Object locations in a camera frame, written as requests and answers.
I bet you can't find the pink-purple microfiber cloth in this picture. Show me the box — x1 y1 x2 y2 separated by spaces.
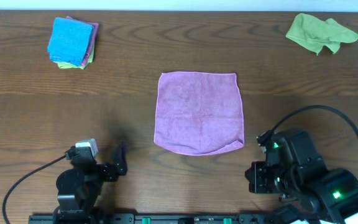
154 72 245 156

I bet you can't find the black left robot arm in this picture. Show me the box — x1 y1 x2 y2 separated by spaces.
52 139 127 224

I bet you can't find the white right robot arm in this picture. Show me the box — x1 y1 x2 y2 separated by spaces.
245 129 358 223

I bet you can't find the folded light green cloth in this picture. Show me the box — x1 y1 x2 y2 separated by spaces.
55 45 94 70

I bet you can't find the crumpled green cloth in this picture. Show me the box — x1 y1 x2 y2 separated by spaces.
285 13 358 55

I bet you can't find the folded purple cloth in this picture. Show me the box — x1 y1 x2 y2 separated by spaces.
62 17 99 66

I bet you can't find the folded blue cloth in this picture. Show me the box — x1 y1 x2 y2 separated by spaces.
47 17 93 66

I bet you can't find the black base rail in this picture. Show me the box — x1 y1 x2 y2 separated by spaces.
28 213 280 224

